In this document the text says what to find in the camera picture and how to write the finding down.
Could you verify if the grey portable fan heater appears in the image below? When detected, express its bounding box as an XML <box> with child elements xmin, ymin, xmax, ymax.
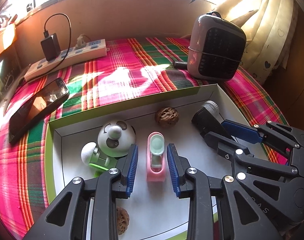
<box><xmin>187</xmin><ymin>11</ymin><xmax>246</xmax><ymax>81</ymax></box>

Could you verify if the plaid bed cover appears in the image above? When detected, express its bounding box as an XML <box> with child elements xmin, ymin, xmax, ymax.
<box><xmin>0</xmin><ymin>36</ymin><xmax>290</xmax><ymax>239</ymax></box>

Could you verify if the black charger plug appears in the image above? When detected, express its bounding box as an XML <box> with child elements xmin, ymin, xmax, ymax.
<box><xmin>40</xmin><ymin>30</ymin><xmax>61</xmax><ymax>61</ymax></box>

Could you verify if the black usb stick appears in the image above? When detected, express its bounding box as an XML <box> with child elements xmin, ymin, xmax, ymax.
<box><xmin>173</xmin><ymin>61</ymin><xmax>188</xmax><ymax>70</ymax></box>

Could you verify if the brown walnut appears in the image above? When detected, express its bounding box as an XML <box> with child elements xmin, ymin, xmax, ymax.
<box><xmin>116</xmin><ymin>206</ymin><xmax>130</xmax><ymax>235</ymax></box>
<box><xmin>155</xmin><ymin>107</ymin><xmax>179</xmax><ymax>128</ymax></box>

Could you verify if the white panda toy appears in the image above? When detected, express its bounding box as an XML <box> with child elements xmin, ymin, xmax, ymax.
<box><xmin>97</xmin><ymin>119</ymin><xmax>136</xmax><ymax>158</ymax></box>

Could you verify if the white power strip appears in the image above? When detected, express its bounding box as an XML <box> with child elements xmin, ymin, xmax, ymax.
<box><xmin>24</xmin><ymin>39</ymin><xmax>108</xmax><ymax>81</ymax></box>

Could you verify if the black smartphone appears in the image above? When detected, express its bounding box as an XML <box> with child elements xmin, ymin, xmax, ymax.
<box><xmin>8</xmin><ymin>77</ymin><xmax>70</xmax><ymax>145</ymax></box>

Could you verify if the green white cardboard box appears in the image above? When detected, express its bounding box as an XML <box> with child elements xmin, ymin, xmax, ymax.
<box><xmin>44</xmin><ymin>85</ymin><xmax>249</xmax><ymax>239</ymax></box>

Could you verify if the black rectangular device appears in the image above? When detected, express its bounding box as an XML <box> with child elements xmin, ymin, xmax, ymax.
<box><xmin>191</xmin><ymin>108</ymin><xmax>234</xmax><ymax>140</ymax></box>

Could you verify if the cream heart pattern curtain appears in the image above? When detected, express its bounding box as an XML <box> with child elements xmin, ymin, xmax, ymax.
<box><xmin>215</xmin><ymin>0</ymin><xmax>298</xmax><ymax>84</ymax></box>

